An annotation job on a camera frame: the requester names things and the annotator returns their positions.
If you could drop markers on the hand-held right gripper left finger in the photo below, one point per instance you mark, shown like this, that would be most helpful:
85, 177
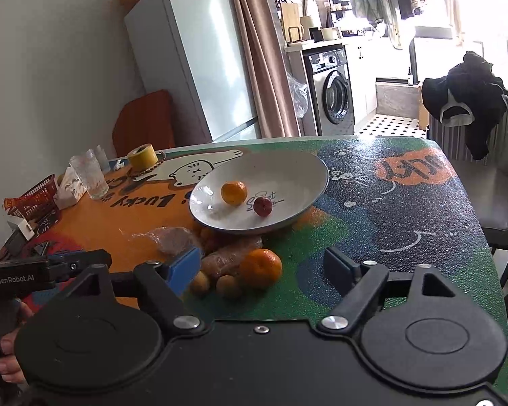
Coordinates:
185, 270

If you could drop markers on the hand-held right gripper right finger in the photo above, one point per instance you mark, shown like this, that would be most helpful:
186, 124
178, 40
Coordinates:
338, 263

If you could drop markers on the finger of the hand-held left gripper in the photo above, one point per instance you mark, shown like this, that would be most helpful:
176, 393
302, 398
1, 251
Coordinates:
82, 262

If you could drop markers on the small yellow-brown fruit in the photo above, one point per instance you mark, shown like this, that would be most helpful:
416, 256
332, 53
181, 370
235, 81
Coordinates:
200, 283
229, 286

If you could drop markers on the large orange mandarin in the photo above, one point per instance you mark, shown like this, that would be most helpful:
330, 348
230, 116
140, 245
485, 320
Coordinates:
260, 268

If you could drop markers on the small orange mandarin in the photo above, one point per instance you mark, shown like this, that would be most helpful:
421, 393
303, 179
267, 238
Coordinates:
233, 193

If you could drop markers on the red round fruit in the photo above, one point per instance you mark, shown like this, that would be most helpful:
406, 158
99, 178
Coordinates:
263, 206

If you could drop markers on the white ceramic plate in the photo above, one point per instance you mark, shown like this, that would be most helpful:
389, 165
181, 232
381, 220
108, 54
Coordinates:
279, 186

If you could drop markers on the person's left hand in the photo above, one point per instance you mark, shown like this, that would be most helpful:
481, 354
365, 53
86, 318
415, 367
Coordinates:
9, 346

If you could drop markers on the small white box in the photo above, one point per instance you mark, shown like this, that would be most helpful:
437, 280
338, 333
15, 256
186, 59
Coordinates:
22, 228

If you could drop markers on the patterned tissue pack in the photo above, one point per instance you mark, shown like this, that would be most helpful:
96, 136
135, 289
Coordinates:
70, 188

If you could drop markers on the red plastic basket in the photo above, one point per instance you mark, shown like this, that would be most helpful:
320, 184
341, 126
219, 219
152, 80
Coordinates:
31, 196

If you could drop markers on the clear drinking glass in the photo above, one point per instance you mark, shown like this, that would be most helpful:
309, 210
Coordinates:
89, 175
100, 156

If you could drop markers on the yellow tape roll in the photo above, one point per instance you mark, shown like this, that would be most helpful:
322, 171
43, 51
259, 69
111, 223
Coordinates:
142, 156

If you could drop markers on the orange folded chair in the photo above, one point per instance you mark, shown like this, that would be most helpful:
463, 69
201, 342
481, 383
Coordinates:
144, 120

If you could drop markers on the grey upholstered chair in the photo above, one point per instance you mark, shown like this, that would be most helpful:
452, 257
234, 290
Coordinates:
491, 194

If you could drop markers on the striped chair back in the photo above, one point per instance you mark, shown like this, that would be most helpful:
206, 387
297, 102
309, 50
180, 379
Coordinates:
453, 139

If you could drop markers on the silver washing machine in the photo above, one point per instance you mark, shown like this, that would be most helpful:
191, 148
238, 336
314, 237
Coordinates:
332, 93

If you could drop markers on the crumpled clear plastic bag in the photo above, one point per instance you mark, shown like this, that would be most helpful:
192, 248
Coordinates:
297, 93

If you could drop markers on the cardboard box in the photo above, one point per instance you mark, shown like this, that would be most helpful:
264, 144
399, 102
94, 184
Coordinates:
423, 108

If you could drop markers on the white kitchen cabinet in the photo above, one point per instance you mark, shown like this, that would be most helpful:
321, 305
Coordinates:
362, 72

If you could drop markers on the pink-brown curtain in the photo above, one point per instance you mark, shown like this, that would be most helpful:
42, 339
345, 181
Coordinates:
262, 59

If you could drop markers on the white refrigerator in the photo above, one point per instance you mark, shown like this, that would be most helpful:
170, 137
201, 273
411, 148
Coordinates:
194, 50

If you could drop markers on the wooden cutting board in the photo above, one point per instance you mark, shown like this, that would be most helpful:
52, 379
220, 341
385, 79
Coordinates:
291, 19

